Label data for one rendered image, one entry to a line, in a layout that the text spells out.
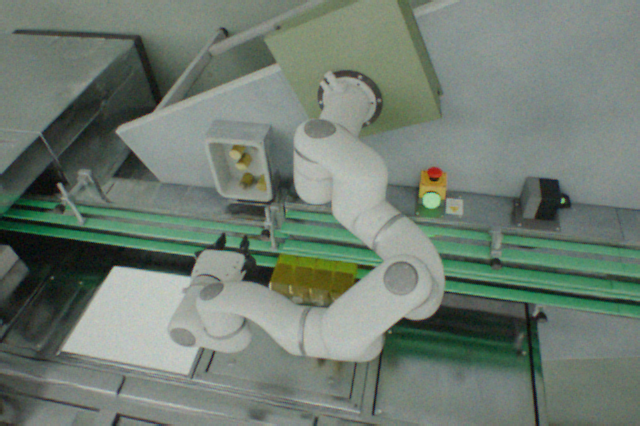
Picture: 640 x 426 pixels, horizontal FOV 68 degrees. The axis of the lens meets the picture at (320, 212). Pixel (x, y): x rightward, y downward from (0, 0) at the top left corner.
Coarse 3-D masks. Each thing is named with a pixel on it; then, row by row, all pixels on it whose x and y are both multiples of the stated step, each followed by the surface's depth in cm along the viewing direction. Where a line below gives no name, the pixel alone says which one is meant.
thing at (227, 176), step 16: (208, 144) 131; (224, 144) 139; (240, 144) 128; (256, 144) 127; (208, 160) 135; (224, 160) 142; (256, 160) 141; (224, 176) 144; (240, 176) 148; (256, 176) 146; (224, 192) 145; (240, 192) 145; (256, 192) 144
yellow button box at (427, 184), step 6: (426, 174) 131; (444, 174) 130; (426, 180) 129; (432, 180) 128; (438, 180) 128; (444, 180) 128; (420, 186) 128; (426, 186) 127; (432, 186) 127; (438, 186) 127; (444, 186) 127; (420, 192) 129; (438, 192) 128; (444, 192) 127; (420, 198) 131; (444, 198) 129
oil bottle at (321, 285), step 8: (320, 264) 136; (328, 264) 136; (336, 264) 137; (320, 272) 134; (328, 272) 134; (312, 280) 132; (320, 280) 132; (328, 280) 132; (312, 288) 130; (320, 288) 130; (328, 288) 130; (312, 296) 129; (320, 296) 129; (328, 296) 130
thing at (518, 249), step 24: (288, 216) 135; (312, 216) 134; (360, 240) 127; (432, 240) 126; (456, 240) 126; (480, 240) 125; (504, 240) 124; (528, 240) 124; (552, 264) 118; (576, 264) 118; (600, 264) 117; (624, 264) 117
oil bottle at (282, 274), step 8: (280, 256) 139; (288, 256) 139; (296, 256) 139; (280, 264) 137; (288, 264) 137; (280, 272) 135; (288, 272) 135; (272, 280) 133; (280, 280) 133; (288, 280) 133; (272, 288) 132; (280, 288) 131; (288, 288) 132; (288, 296) 134
